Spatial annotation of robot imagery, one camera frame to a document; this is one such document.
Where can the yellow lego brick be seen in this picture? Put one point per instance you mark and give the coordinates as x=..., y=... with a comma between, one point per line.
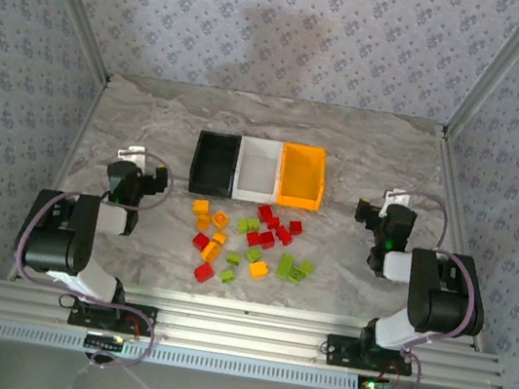
x=259, y=269
x=219, y=238
x=203, y=222
x=211, y=251
x=201, y=206
x=220, y=219

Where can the red lego brick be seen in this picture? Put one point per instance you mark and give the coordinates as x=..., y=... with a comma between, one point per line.
x=265, y=212
x=284, y=235
x=267, y=238
x=201, y=241
x=295, y=228
x=274, y=223
x=204, y=272
x=253, y=238

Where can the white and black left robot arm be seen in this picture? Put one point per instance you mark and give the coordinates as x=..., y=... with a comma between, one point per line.
x=54, y=246

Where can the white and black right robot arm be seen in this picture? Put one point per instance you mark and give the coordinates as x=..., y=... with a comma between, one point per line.
x=445, y=303

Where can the black plastic bin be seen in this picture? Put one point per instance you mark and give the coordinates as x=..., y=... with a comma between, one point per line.
x=215, y=163

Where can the yellow plastic bin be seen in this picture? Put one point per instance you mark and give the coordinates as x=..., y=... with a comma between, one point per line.
x=302, y=176

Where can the long green lego brick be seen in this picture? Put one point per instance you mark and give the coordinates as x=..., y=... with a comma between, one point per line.
x=285, y=265

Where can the white plastic bin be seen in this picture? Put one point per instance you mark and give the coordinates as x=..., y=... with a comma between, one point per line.
x=257, y=169

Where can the small circuit board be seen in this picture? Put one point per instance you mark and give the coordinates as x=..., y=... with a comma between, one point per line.
x=105, y=342
x=374, y=386

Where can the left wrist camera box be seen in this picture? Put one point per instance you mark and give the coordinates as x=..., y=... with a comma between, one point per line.
x=130, y=154

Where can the aluminium table side rail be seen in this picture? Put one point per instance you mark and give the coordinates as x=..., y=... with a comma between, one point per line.
x=67, y=164
x=459, y=211

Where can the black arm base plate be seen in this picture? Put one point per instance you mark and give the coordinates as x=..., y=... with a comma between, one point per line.
x=82, y=317
x=338, y=355

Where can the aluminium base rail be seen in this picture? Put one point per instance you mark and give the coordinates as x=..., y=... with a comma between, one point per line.
x=243, y=330

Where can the aluminium frame post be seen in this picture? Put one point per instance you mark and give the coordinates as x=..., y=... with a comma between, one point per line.
x=501, y=70
x=76, y=7

